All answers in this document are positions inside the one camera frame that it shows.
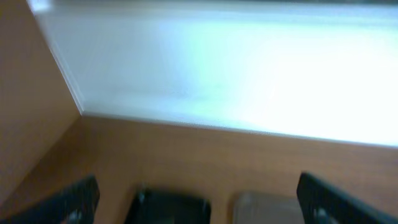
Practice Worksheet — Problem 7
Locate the black plastic tray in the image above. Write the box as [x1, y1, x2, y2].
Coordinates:
[124, 188, 211, 224]

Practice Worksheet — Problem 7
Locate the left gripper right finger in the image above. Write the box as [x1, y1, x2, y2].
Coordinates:
[296, 172, 397, 224]

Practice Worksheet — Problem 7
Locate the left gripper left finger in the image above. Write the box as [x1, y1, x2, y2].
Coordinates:
[1, 175, 100, 224]

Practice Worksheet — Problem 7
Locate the brown serving tray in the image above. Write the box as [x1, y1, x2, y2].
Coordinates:
[232, 191, 305, 224]

